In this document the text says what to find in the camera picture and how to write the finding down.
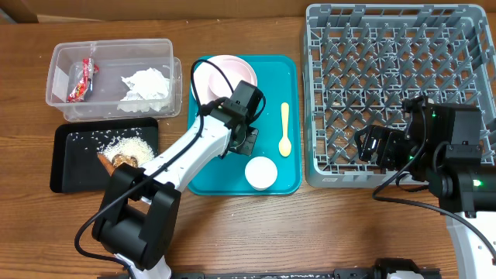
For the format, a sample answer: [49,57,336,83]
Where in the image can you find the white plastic cup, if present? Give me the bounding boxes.
[245,157,278,191]

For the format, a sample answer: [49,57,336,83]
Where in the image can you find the yellow plastic spoon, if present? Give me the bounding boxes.
[278,102,291,157]

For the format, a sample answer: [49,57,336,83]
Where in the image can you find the pink round plate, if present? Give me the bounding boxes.
[194,55,257,105]

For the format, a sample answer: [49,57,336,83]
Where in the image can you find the pink bowl with rice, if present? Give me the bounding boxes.
[208,60,252,98]

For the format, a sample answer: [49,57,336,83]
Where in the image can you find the white paper napkin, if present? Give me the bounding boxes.
[117,67,171,112]

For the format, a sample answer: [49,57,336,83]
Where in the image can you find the white rice pile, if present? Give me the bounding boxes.
[69,128,156,167]

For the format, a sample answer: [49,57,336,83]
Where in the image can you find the brown food scraps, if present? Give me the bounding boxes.
[112,153,138,167]

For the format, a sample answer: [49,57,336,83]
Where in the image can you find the orange carrot piece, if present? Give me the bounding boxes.
[97,153,115,176]

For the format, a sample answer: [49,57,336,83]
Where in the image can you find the red snack wrapper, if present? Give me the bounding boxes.
[67,58,99,102]

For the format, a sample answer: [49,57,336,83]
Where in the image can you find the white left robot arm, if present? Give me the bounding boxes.
[91,81,266,278]

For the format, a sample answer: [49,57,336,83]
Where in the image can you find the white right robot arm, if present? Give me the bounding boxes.
[354,96,495,278]

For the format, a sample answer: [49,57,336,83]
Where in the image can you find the clear plastic waste bin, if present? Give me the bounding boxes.
[45,39,182,122]

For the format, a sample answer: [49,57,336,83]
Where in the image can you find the black food waste tray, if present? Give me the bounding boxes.
[50,118,159,193]

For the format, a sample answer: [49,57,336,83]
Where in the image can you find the teal plastic tray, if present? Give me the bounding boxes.
[188,55,303,196]

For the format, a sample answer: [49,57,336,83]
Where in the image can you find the grey plastic dish rack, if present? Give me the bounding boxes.
[302,4,495,188]

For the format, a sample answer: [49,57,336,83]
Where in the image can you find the black rail at table edge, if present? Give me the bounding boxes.
[96,257,443,279]

